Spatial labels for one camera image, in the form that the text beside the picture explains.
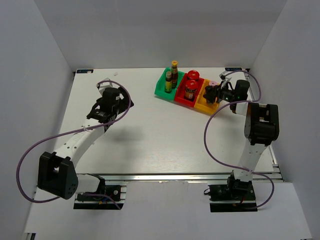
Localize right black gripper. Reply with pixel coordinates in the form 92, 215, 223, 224
203, 81, 237, 104

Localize pink cap spice bottle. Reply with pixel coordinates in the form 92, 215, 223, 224
209, 81, 218, 87

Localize black cap spice jar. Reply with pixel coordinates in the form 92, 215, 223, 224
203, 85, 215, 104

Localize red lid jar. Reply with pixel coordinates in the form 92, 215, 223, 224
184, 79, 198, 101
187, 70, 200, 81

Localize yellow cap sauce bottle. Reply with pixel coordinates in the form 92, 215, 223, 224
171, 60, 179, 89

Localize small brown cap bottle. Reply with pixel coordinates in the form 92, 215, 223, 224
164, 71, 172, 93

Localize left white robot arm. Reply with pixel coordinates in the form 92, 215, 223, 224
37, 86, 134, 200

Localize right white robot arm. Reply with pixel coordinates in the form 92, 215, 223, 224
203, 79, 280, 200

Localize right table logo sticker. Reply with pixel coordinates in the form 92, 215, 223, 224
224, 67, 243, 72

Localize table logo sticker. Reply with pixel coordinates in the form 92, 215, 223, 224
75, 69, 94, 74
224, 67, 243, 72

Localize yellow plastic bin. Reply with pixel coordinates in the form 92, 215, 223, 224
194, 79, 220, 115

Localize red plastic bin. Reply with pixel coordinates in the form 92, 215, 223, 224
174, 73, 205, 108

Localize left table logo sticker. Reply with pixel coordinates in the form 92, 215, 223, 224
75, 69, 94, 74

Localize green plastic bin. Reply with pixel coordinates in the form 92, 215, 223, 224
154, 67, 185, 101

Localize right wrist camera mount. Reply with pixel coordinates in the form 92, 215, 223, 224
219, 71, 231, 88

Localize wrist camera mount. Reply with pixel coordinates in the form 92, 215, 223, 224
219, 71, 231, 88
96, 77, 113, 95

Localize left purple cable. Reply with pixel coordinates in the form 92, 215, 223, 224
16, 80, 132, 210

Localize purple cable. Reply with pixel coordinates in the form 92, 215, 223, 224
16, 80, 132, 210
203, 70, 275, 210

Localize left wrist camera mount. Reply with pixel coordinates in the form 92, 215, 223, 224
96, 77, 113, 95

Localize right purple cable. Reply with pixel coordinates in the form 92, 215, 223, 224
203, 70, 275, 210

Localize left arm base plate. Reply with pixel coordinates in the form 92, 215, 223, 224
73, 181, 128, 210

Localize aluminium table front rail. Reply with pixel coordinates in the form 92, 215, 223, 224
44, 172, 283, 183

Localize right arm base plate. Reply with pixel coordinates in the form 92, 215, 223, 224
203, 184, 258, 213

